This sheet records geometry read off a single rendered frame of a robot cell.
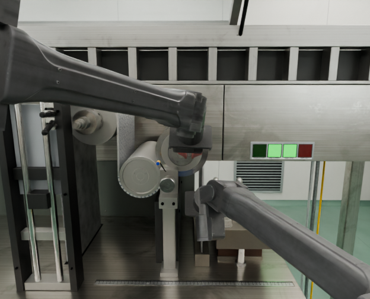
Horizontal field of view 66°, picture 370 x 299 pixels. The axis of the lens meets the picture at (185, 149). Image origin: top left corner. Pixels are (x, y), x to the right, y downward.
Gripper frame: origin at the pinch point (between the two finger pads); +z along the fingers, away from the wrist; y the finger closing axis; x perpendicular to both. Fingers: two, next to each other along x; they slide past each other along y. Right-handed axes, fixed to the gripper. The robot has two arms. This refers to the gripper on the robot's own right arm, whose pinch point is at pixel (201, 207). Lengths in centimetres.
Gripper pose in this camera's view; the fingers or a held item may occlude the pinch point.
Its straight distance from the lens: 87.1
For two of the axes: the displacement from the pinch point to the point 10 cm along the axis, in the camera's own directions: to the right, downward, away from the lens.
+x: 0.1, -9.5, 3.2
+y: 10.0, 0.0, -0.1
